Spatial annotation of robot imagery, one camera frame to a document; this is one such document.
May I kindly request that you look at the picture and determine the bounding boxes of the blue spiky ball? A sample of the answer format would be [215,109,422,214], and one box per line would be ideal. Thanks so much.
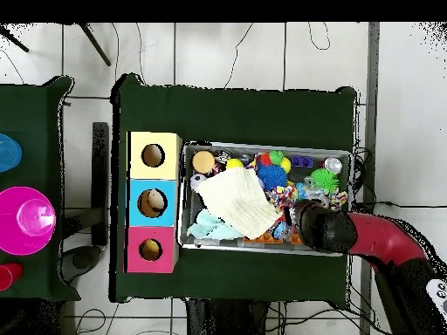
[257,163,289,191]

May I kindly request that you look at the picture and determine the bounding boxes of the green spiky ball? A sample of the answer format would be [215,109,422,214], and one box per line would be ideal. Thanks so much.
[309,167,340,193]

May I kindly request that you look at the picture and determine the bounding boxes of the orange toy brick plate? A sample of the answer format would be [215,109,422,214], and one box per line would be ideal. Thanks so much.
[242,232,303,245]

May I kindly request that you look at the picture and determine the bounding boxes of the magenta plastic bowl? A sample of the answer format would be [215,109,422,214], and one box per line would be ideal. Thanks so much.
[0,185,57,256]

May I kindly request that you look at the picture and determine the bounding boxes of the silver drink can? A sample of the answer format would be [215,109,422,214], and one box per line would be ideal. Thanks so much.
[322,156,343,174]

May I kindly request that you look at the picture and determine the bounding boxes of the black panel stand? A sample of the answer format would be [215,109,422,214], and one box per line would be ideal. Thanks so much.
[91,121,110,246]

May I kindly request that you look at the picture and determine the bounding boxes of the dark green table cloth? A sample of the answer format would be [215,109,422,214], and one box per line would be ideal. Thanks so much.
[0,75,81,301]
[109,72,359,310]

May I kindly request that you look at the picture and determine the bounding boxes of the grey round stand base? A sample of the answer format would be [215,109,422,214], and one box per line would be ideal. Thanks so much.
[60,244,103,284]

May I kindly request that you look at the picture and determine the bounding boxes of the shallow metal mesh bin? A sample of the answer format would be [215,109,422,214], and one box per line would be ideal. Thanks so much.
[177,140,355,257]

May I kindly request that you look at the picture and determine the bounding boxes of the black tripod leg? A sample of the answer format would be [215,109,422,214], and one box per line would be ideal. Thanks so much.
[78,23,112,67]
[0,27,30,53]

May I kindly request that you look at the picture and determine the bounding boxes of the small soccer ball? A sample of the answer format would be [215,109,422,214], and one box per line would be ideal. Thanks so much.
[189,173,208,189]

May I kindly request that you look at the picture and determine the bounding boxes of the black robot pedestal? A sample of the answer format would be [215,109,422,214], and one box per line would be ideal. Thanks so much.
[186,297,270,335]

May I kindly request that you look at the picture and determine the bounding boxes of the red plastic cup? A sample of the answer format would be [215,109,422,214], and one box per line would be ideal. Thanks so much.
[0,262,24,291]

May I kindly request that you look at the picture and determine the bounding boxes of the blue round disc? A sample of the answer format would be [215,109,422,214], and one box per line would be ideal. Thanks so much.
[0,133,23,174]

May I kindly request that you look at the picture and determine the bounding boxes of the cream knitted cloth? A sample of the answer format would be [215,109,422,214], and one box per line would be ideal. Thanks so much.
[195,167,282,241]

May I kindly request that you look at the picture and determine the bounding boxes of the round container with orange lid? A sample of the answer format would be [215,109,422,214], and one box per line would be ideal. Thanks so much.
[191,150,217,175]

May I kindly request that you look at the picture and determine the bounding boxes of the orange-brown plush toy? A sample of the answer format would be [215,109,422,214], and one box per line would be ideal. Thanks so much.
[140,239,163,261]

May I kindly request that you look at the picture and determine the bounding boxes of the mint green knitted cloth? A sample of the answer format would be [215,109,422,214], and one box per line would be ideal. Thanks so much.
[186,209,244,241]

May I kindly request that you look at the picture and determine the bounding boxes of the wooden box with three holes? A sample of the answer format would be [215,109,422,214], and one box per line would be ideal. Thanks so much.
[124,130,183,275]

